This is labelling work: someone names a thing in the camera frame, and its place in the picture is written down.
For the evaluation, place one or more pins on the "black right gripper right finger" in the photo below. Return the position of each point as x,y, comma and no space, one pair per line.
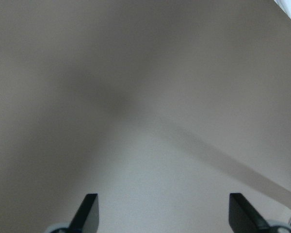
243,217

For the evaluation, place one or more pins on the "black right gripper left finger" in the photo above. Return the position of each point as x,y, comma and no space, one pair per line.
86,218

